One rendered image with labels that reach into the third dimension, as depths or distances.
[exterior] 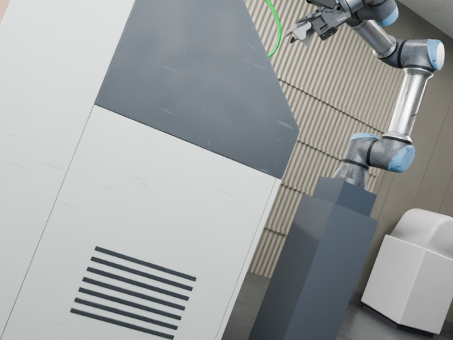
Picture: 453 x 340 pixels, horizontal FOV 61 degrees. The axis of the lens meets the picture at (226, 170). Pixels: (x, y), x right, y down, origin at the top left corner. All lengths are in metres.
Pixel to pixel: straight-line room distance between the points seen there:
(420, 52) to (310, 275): 0.97
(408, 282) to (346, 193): 2.66
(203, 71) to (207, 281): 0.61
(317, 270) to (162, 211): 0.73
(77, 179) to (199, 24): 0.55
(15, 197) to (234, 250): 0.62
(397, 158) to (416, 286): 2.70
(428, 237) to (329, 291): 2.68
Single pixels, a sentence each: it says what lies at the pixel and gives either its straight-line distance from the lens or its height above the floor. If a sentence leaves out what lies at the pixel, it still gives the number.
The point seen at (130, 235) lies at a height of 0.49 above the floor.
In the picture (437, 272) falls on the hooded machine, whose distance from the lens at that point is 4.38.
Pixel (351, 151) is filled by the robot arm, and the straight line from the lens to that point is 1.71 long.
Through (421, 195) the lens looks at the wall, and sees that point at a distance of 4.91.
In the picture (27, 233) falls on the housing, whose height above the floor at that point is 0.41.
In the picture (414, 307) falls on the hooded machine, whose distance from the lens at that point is 4.31.
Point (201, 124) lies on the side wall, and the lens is 1.11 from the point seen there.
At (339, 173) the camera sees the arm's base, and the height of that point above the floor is 0.93.
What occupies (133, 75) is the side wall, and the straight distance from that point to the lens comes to 1.11.
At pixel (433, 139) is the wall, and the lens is 4.95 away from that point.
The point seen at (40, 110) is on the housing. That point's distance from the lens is 1.12.
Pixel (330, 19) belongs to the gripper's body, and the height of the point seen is 1.33.
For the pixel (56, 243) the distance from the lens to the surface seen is 1.14.
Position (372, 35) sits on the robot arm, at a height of 1.44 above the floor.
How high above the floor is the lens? 0.72
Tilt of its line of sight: 2 degrees up
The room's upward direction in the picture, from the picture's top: 21 degrees clockwise
